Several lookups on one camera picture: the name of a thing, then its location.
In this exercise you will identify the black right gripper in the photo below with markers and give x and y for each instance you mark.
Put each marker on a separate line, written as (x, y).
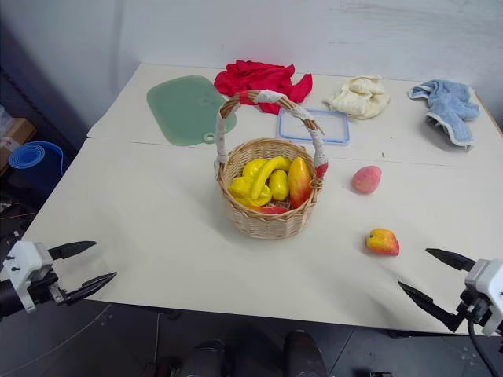
(473, 310)

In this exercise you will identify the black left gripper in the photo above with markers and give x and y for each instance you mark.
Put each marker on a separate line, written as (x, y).
(45, 290)

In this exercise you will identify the red fruit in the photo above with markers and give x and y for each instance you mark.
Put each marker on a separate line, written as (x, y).
(272, 210)

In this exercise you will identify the yellow and red apple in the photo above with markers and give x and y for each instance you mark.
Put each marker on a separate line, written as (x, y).
(382, 242)

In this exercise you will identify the rolled blue mat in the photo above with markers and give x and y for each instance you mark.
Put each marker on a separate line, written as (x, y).
(36, 157)

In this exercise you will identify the pink peach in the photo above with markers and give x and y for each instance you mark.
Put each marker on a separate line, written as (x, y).
(366, 179)

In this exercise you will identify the brown cardboard box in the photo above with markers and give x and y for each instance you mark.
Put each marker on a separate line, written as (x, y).
(13, 135)

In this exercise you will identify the red and yellow mango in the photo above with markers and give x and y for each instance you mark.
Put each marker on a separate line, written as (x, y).
(299, 182)

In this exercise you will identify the light blue towel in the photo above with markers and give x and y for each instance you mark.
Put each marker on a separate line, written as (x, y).
(450, 108)

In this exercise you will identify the large yellow bell pepper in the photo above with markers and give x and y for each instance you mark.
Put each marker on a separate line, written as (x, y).
(243, 190)

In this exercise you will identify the clear lid with blue rim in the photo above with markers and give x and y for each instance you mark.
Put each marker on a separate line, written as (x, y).
(334, 127)

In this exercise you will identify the green cutting mat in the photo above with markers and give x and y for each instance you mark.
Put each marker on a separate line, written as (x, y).
(182, 110)

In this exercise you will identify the small yellow bell pepper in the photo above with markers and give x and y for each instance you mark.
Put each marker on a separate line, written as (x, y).
(279, 184)

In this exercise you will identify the cream cloth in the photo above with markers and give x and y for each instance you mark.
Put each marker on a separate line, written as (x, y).
(359, 98)

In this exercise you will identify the yellow banana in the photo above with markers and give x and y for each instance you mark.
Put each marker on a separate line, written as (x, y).
(262, 176)

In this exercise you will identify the red cloth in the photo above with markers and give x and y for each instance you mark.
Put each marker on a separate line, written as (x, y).
(259, 78)

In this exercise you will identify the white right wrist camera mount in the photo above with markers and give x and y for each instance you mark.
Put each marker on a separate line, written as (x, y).
(489, 280)

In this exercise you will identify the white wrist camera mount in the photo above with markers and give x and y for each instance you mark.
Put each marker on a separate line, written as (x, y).
(489, 280)
(24, 261)

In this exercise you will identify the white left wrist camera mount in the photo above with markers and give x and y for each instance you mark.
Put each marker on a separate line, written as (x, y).
(24, 261)

